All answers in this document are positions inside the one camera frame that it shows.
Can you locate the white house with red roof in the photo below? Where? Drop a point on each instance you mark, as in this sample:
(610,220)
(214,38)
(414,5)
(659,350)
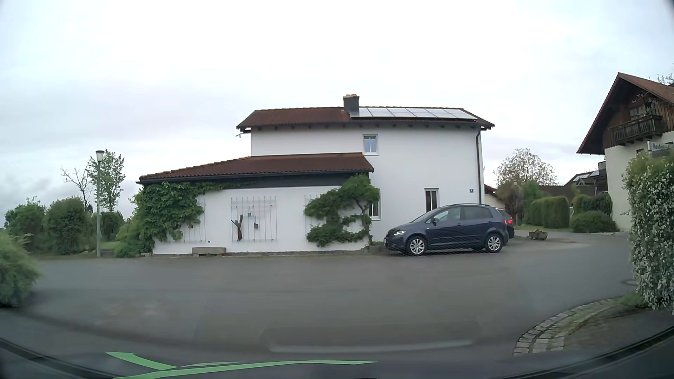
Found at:
(410,173)

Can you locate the grey asphalt road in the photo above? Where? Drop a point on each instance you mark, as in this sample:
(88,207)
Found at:
(326,284)

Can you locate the dark blue car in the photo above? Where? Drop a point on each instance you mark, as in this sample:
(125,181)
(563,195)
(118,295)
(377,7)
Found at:
(453,227)

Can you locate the stone trough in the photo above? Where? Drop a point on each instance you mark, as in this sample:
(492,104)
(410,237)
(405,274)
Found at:
(208,251)

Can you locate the car's own bonnet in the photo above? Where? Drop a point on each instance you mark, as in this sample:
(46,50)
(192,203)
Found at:
(337,363)

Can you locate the climbing green vine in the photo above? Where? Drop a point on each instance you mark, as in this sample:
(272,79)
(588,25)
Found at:
(163,210)

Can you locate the pale leafy tree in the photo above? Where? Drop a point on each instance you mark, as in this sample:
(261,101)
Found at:
(524,171)

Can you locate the stone planter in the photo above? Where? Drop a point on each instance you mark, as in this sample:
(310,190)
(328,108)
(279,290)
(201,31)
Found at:
(538,235)

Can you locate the trimmed green hedge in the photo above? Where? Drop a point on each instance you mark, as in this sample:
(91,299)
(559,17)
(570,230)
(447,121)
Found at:
(550,211)

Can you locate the slender young tree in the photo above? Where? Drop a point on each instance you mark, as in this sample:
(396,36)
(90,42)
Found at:
(109,176)

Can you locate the distant building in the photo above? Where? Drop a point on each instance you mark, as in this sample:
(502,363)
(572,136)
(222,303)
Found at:
(584,181)

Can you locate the cobbled strip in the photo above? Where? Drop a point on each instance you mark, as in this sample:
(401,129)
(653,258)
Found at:
(553,329)

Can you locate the bare tree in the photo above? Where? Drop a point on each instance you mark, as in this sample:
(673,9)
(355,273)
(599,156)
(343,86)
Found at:
(79,184)

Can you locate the round green bush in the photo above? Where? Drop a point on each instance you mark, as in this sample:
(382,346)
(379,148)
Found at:
(593,222)

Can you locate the group of green bushes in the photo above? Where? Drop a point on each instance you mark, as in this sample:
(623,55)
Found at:
(66,226)

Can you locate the house with wooden balcony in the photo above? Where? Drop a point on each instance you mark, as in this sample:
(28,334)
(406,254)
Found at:
(629,131)

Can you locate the white flowering hedge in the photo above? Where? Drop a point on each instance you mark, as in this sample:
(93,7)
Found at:
(653,231)

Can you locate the trained wall shrub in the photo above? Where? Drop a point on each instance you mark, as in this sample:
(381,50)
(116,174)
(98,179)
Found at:
(337,210)

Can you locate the grey lamp post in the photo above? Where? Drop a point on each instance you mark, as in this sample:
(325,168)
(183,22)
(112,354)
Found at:
(98,210)

